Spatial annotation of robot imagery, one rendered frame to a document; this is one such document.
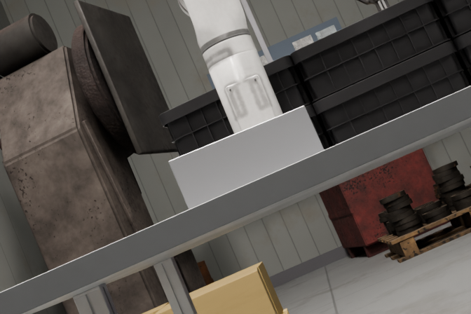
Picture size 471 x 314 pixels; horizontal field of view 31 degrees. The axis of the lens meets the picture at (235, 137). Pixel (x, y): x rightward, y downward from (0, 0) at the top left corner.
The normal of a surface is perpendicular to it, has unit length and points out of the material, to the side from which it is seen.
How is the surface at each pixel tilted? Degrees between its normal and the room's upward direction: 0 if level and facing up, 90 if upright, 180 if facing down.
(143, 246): 90
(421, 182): 90
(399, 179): 90
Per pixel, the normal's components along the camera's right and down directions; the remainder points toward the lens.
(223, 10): 0.14, -0.18
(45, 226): -0.25, 0.04
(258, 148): -0.08, -0.07
